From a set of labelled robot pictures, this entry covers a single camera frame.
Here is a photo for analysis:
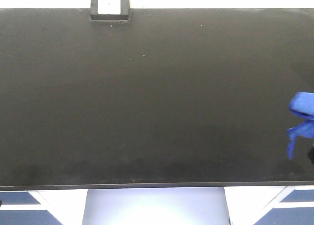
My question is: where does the blue microfiber cloth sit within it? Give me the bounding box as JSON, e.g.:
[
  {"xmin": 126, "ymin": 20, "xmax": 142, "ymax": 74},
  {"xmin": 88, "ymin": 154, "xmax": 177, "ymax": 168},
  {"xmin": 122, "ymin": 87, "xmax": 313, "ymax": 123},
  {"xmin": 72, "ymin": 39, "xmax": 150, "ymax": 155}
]
[{"xmin": 287, "ymin": 92, "xmax": 314, "ymax": 159}]

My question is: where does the black benchtop power socket box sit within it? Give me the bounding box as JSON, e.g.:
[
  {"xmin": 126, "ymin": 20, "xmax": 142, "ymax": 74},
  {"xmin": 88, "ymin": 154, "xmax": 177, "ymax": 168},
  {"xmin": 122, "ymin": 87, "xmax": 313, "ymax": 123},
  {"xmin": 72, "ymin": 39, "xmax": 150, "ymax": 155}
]
[{"xmin": 90, "ymin": 0, "xmax": 131, "ymax": 21}]

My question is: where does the blue base cabinet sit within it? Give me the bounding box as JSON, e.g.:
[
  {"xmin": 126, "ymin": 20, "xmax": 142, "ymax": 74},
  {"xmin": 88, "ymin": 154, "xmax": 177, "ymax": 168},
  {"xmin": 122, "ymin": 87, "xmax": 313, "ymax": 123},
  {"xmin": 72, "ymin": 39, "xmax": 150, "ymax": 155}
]
[
  {"xmin": 0, "ymin": 189, "xmax": 88, "ymax": 225},
  {"xmin": 224, "ymin": 185, "xmax": 314, "ymax": 225}
]

